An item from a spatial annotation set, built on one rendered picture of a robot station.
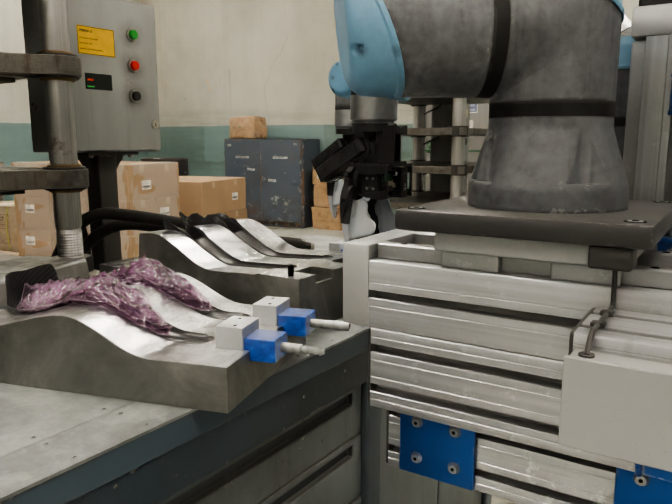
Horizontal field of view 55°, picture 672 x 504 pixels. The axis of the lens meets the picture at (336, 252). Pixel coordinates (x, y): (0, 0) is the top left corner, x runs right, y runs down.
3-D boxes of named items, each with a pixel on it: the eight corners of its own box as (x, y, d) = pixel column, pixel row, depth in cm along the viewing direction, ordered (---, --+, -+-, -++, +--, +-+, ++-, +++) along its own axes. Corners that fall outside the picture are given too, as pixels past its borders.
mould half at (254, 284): (382, 301, 122) (383, 231, 119) (299, 335, 101) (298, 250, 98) (196, 271, 149) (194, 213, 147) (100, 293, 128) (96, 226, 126)
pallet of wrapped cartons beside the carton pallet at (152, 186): (192, 272, 537) (188, 160, 521) (124, 293, 466) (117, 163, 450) (84, 261, 588) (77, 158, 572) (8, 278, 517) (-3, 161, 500)
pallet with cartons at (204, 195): (248, 252, 637) (247, 177, 624) (203, 267, 562) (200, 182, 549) (148, 245, 679) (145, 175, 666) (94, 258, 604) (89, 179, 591)
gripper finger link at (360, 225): (364, 257, 98) (376, 198, 98) (334, 253, 101) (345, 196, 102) (375, 260, 100) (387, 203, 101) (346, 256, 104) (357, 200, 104)
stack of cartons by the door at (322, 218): (383, 229, 796) (384, 162, 781) (371, 233, 768) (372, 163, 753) (323, 225, 837) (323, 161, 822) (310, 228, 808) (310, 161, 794)
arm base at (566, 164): (638, 202, 66) (646, 104, 64) (612, 217, 53) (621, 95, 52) (495, 196, 74) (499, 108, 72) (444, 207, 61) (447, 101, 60)
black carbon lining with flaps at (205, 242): (338, 267, 119) (338, 216, 117) (284, 283, 106) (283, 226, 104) (205, 249, 138) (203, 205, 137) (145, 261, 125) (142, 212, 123)
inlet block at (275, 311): (354, 340, 89) (354, 302, 88) (344, 351, 84) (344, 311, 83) (267, 332, 93) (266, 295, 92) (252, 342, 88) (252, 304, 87)
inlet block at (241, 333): (331, 366, 79) (331, 323, 78) (318, 380, 74) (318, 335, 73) (234, 355, 83) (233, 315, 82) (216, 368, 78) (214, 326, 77)
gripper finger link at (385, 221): (402, 253, 106) (393, 202, 102) (373, 249, 110) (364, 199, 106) (412, 245, 108) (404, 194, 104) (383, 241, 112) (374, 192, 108)
